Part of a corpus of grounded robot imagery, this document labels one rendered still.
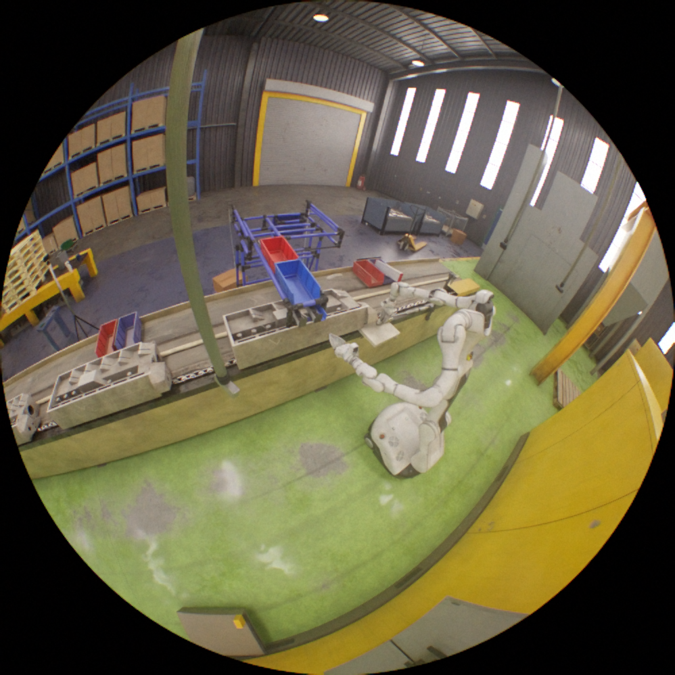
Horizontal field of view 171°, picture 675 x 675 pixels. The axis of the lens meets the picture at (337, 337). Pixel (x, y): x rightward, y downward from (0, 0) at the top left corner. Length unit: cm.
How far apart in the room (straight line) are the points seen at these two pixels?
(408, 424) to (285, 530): 137
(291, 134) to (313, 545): 1261
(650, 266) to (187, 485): 978
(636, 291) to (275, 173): 1426
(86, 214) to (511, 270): 1421
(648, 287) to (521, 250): 437
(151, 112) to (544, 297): 1321
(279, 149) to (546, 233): 1073
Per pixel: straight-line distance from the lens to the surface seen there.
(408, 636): 135
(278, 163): 1184
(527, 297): 673
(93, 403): 170
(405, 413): 209
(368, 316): 170
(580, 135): 1135
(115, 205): 1042
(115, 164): 1027
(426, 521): 233
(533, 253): 661
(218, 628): 224
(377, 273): 249
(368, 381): 110
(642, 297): 826
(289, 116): 1197
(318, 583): 214
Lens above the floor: 200
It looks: 46 degrees down
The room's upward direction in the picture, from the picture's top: 15 degrees clockwise
